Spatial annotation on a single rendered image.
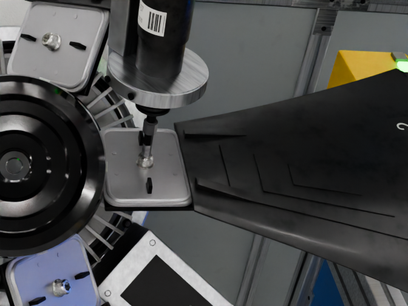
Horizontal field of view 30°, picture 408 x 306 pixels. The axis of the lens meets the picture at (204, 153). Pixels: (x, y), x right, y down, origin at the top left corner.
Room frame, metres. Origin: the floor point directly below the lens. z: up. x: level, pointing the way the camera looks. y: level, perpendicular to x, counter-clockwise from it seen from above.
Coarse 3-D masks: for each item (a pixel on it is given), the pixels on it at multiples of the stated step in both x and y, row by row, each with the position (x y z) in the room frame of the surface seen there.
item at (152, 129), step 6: (144, 120) 0.44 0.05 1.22; (150, 120) 0.44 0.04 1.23; (156, 120) 0.45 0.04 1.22; (144, 126) 0.44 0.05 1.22; (150, 126) 0.44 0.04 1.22; (156, 126) 0.44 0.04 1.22; (144, 132) 0.44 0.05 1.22; (150, 132) 0.44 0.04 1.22; (156, 132) 0.44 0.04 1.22; (144, 138) 0.44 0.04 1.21; (150, 138) 0.44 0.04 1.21; (144, 144) 0.44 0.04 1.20; (150, 144) 0.44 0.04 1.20; (144, 150) 0.44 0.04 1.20; (150, 150) 0.44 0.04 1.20; (144, 156) 0.44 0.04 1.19
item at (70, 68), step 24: (24, 24) 0.51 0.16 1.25; (48, 24) 0.50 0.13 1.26; (72, 24) 0.48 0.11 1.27; (96, 24) 0.47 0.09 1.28; (24, 48) 0.49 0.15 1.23; (72, 48) 0.47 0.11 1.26; (96, 48) 0.46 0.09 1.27; (24, 72) 0.47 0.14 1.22; (48, 72) 0.46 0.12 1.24; (72, 72) 0.45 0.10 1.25
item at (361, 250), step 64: (192, 128) 0.50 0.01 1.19; (256, 128) 0.51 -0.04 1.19; (320, 128) 0.52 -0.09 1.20; (384, 128) 0.53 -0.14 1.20; (192, 192) 0.42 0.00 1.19; (256, 192) 0.43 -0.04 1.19; (320, 192) 0.45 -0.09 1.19; (384, 192) 0.47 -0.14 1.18; (320, 256) 0.40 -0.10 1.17; (384, 256) 0.41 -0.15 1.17
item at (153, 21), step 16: (144, 0) 0.43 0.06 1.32; (160, 0) 0.43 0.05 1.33; (176, 0) 0.43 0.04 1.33; (192, 0) 0.44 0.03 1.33; (144, 16) 0.43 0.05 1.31; (160, 16) 0.43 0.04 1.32; (176, 16) 0.43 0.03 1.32; (144, 32) 0.43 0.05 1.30; (160, 32) 0.43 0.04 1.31; (176, 32) 0.43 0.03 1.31; (144, 48) 0.43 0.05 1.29; (160, 48) 0.43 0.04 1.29; (176, 48) 0.43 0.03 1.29; (144, 64) 0.43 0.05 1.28; (160, 64) 0.43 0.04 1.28; (176, 64) 0.44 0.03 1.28; (144, 112) 0.43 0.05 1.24; (160, 112) 0.44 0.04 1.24
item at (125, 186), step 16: (112, 128) 0.48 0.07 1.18; (128, 128) 0.48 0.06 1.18; (112, 144) 0.46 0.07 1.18; (128, 144) 0.46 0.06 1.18; (160, 144) 0.47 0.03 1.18; (176, 144) 0.48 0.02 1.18; (112, 160) 0.44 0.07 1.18; (128, 160) 0.45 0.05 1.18; (160, 160) 0.45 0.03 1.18; (176, 160) 0.46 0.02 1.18; (112, 176) 0.42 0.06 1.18; (128, 176) 0.43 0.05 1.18; (144, 176) 0.43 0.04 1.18; (160, 176) 0.43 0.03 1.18; (176, 176) 0.44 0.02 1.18; (112, 192) 0.41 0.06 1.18; (128, 192) 0.41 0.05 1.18; (144, 192) 0.41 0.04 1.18; (160, 192) 0.42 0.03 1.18; (176, 192) 0.42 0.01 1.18
